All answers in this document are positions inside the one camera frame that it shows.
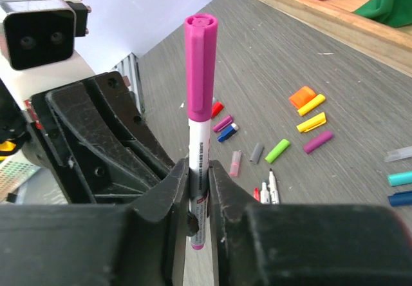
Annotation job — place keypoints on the purple marker cap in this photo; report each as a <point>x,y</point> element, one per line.
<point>222,124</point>
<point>318,141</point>

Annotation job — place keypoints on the teal marker cap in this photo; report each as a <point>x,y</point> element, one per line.
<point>400,179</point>

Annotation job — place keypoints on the orange highlighter cap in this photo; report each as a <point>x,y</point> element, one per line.
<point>302,97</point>

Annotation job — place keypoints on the yellow marker cap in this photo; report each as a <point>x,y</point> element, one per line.
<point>309,106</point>

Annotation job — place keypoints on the clear pink pen cap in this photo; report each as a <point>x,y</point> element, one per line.
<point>235,163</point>

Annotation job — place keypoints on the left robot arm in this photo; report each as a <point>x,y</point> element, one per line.
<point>15,126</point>

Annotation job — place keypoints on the red marker cap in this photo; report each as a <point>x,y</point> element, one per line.
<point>216,109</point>

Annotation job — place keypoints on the green capped marker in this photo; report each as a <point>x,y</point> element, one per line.
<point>274,194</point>

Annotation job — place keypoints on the grey capped white marker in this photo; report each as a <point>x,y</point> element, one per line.
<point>264,194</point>

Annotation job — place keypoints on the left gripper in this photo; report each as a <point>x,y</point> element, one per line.
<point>83,144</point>

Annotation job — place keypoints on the green marker cap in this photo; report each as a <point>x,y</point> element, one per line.
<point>277,150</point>

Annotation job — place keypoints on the wooden clothes rack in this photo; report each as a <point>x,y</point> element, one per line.
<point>335,18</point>

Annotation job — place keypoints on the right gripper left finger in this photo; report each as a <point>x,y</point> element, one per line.
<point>141,243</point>

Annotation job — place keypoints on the pink pen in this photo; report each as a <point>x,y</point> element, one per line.
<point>257,194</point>

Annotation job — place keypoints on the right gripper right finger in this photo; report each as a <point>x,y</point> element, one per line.
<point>289,244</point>

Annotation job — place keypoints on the blue marker cap with eraser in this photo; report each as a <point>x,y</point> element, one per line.
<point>227,132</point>

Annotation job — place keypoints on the green tank top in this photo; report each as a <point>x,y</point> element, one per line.
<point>393,13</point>

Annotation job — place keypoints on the magenta marker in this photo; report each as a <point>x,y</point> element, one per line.
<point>200,36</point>

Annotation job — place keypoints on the navy marker cap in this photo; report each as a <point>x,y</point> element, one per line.
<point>400,199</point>

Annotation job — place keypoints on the yellow clip pen cap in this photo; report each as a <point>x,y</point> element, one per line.
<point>312,123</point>

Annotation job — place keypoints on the white mesh basket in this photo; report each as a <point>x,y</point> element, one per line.
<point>15,170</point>

